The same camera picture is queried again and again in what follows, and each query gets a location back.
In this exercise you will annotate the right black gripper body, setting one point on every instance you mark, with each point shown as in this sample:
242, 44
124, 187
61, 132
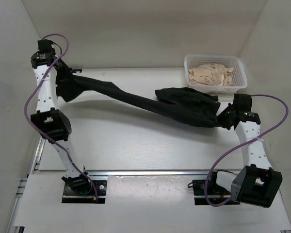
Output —
223, 119

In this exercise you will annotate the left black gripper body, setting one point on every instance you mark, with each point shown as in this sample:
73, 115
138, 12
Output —
63, 71

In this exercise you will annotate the black trousers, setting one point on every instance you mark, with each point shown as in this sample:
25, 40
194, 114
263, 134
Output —
184, 105

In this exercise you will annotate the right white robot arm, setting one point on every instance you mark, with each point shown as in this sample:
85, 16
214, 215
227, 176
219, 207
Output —
257, 183

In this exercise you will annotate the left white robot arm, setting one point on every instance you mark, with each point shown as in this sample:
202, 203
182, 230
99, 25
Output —
52, 122

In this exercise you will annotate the beige trousers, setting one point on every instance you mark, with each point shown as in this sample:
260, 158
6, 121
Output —
211, 74

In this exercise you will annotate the white plastic basket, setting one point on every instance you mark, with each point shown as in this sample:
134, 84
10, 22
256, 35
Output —
239, 78

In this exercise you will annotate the black corner bracket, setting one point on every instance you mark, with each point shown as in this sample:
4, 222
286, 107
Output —
76, 71

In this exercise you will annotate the right aluminium frame rail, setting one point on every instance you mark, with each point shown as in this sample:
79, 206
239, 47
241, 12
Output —
239, 102

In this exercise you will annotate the aluminium frame rail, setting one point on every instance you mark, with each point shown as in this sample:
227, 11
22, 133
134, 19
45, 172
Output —
34, 166
239, 102

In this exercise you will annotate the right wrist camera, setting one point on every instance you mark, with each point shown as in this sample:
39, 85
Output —
248, 103

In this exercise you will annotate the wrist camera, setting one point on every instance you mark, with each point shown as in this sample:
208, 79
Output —
248, 103
45, 46

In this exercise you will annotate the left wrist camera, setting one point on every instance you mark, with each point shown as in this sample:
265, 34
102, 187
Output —
45, 46

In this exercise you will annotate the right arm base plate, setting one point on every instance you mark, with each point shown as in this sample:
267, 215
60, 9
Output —
216, 194

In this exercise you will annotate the front aluminium rail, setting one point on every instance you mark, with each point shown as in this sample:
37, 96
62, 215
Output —
104, 173

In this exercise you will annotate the left aluminium frame rail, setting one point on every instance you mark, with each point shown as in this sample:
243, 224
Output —
34, 166

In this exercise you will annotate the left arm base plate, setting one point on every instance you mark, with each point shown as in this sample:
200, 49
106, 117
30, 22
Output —
87, 195

